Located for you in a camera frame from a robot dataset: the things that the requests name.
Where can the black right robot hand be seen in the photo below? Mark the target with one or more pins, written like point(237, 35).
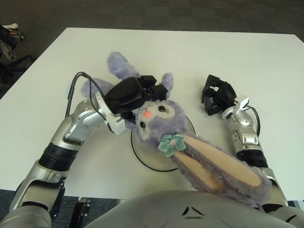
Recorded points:
point(225, 95)

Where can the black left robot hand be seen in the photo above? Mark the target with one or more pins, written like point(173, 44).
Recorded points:
point(126, 95)

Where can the purple plush bunny doll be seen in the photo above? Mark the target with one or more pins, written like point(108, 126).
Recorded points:
point(161, 121)

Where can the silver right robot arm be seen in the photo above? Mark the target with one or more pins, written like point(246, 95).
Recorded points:
point(242, 121)

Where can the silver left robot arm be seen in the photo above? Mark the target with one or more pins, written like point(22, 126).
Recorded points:
point(80, 121)

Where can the cream plate with black rim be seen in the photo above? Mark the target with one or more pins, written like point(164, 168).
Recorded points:
point(149, 154)

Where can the black office chair base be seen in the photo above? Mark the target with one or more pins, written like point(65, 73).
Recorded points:
point(14, 63)

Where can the grey robot torso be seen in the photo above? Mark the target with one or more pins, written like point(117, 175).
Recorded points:
point(142, 211)

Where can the white table leg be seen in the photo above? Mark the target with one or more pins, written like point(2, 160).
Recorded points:
point(299, 205)

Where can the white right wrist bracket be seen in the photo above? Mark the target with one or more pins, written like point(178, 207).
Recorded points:
point(242, 102)

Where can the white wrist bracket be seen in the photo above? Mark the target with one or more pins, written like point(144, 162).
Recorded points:
point(116, 124)
point(242, 102)

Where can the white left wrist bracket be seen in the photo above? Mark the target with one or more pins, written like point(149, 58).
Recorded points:
point(116, 124)

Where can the black under-table bracket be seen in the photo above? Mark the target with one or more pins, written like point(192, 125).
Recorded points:
point(79, 211)

